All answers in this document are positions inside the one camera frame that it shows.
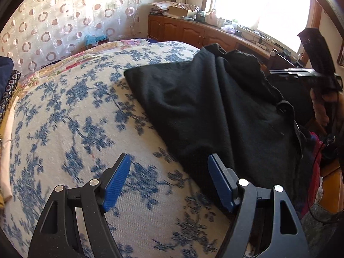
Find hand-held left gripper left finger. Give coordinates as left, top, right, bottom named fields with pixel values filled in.
left=28, top=153, right=132, bottom=258

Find tangled cables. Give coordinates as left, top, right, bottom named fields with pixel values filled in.
left=252, top=32, right=270, bottom=46

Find teal item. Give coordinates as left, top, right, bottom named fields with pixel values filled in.
left=84, top=34, right=110, bottom=47

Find black t-shirt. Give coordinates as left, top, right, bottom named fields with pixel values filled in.
left=124, top=43, right=315, bottom=221

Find red cloth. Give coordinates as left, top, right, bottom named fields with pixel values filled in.
left=300, top=131, right=323, bottom=216

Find dark chair with metal knob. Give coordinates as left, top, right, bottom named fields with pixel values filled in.
left=269, top=49, right=305, bottom=71

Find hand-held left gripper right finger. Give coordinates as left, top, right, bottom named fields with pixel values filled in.
left=207, top=153, right=309, bottom=258

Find grey cloth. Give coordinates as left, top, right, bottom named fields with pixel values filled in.
left=300, top=201, right=344, bottom=258

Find pile of papers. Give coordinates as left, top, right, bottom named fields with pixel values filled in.
left=149, top=2, right=200, bottom=12

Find blue floral bedspread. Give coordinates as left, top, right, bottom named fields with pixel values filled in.
left=3, top=40, right=258, bottom=258

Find wooden cabinet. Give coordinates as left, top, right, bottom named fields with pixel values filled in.
left=148, top=14, right=272, bottom=60

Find cardboard box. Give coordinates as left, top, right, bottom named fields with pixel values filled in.
left=168, top=5, right=189, bottom=18

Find folded cream cloth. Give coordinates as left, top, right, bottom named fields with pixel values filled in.
left=0, top=96, right=21, bottom=200

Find folded navy patterned cloth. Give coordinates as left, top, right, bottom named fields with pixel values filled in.
left=0, top=70, right=22, bottom=115

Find person's right hand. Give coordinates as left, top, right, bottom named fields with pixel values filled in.
left=309, top=87, right=339, bottom=127

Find sheer curtain with ring pattern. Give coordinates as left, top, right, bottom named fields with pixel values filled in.
left=0, top=0, right=149, bottom=79

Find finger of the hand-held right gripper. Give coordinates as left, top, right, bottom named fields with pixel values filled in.
left=277, top=73, right=321, bottom=80
left=269, top=69, right=315, bottom=74

